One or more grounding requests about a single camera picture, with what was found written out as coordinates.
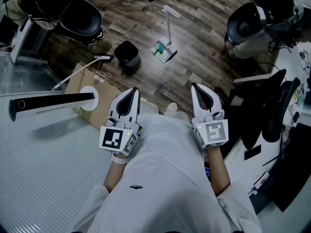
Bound person's white shirt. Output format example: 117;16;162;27
72;113;262;233

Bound person's right forearm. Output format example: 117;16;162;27
206;146;231;197

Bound brown cardboard box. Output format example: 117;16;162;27
65;62;127;131

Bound white long-handled dustpan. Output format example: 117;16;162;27
150;5;181;64

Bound black smartphone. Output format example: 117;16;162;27
244;144;262;161

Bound person's light trousers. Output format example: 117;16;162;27
138;98;191;125

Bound person's left forearm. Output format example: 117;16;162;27
103;154;128;194

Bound white broom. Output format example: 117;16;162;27
52;54;115;91

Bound black waste bin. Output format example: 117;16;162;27
114;40;142;76

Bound black computer monitor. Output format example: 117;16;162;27
263;122;311;213

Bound white black tower fan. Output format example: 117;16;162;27
8;86;99;122

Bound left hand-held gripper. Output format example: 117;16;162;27
99;87;143;160

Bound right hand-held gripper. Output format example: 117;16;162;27
190;83;229;150

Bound white wristwatch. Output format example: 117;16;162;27
110;153;129;165

